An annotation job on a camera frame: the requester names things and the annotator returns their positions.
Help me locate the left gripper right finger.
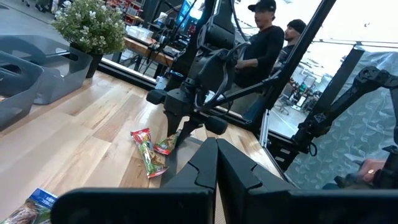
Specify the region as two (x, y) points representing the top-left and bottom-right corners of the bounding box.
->
(217, 138), (398, 224)

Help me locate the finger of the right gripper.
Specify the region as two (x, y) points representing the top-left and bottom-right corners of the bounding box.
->
(176, 119), (203, 146)
(164, 111), (183, 138)

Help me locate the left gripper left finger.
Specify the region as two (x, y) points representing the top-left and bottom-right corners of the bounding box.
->
(50, 137), (218, 224)

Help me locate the red and green granola bar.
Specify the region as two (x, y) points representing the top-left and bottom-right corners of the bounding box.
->
(130, 127), (169, 179)
(153, 129), (183, 156)

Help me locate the blue granola bar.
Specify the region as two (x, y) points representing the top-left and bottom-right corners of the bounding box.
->
(0, 187), (59, 224)

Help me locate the wooden workbench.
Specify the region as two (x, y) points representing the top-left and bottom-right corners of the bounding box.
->
(123, 36), (175, 68)

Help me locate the person's hand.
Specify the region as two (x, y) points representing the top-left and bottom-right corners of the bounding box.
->
(356, 157), (388, 185)

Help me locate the person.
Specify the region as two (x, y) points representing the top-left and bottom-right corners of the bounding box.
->
(269, 18), (308, 77)
(233, 0), (285, 90)

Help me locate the green potted plant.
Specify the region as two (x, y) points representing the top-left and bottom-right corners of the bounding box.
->
(51, 0), (127, 78)

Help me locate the grey translucent plastic bin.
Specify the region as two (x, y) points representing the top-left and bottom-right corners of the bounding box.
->
(0, 50), (44, 131)
(0, 34), (94, 106)

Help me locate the black aluminium rig frame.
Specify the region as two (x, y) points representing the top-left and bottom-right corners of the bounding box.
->
(98, 0), (368, 175)

